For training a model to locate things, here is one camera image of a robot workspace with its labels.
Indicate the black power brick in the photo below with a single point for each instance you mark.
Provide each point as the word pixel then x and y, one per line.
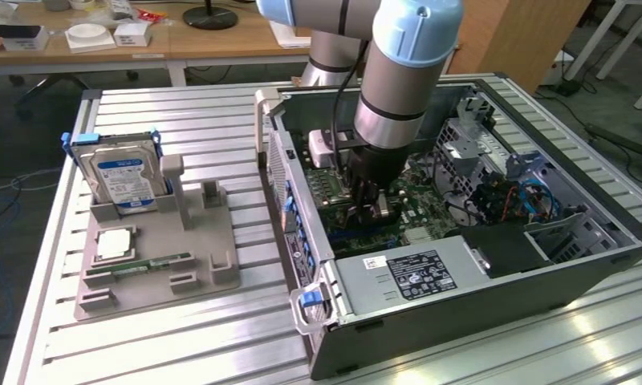
pixel 568 88

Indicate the hard disk with blue carrier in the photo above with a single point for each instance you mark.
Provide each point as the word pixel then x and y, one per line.
pixel 118 180

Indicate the silver angled drive cage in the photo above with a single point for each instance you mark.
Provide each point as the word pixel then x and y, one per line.
pixel 568 240

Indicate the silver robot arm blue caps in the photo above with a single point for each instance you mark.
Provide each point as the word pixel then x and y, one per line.
pixel 395 88

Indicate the wooden desk white frame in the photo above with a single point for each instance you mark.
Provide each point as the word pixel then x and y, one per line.
pixel 219 40

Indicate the silver perforated disk bay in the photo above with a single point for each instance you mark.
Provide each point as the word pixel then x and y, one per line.
pixel 460 156

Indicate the white paper stack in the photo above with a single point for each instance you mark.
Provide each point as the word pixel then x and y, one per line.
pixel 286 40

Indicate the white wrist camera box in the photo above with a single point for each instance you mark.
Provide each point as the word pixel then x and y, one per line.
pixel 321 150

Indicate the white table frame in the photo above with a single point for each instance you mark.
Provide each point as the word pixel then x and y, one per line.
pixel 611 66

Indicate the green graphics card with fan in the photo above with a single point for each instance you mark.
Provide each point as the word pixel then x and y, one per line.
pixel 353 224

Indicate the white tape roll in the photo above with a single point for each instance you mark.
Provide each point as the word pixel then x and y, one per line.
pixel 83 4

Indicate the silver CPU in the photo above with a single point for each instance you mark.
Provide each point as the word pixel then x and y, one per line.
pixel 112 244

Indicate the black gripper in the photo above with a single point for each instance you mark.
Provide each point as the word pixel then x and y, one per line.
pixel 377 168

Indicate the black open PC case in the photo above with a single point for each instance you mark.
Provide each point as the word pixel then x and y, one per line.
pixel 460 317

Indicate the black round lamp base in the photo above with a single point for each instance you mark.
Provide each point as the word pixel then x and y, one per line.
pixel 210 19

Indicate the grey parts rack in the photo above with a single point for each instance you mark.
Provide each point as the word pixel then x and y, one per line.
pixel 155 297

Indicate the green motherboard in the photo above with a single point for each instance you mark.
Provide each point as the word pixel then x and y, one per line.
pixel 428 208

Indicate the red packet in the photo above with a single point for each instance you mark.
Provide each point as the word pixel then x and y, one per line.
pixel 151 17

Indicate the loose green RAM stick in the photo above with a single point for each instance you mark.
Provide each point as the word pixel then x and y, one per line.
pixel 139 266

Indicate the wooden cabinet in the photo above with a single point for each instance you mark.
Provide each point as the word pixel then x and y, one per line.
pixel 525 40

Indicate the silver chipset heatsink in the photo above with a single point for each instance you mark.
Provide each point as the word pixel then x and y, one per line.
pixel 418 236

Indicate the grey cup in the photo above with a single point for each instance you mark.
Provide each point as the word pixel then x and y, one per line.
pixel 56 5

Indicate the black chair base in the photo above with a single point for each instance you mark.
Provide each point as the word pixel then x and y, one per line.
pixel 621 136
pixel 43 90

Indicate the white box black lid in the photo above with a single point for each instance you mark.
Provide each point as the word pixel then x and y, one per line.
pixel 24 42

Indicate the small white box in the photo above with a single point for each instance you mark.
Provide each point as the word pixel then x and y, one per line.
pixel 132 35

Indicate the grey power supply with label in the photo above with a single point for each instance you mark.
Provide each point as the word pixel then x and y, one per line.
pixel 363 288

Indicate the blue case latch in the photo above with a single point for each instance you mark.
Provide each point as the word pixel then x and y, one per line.
pixel 310 299

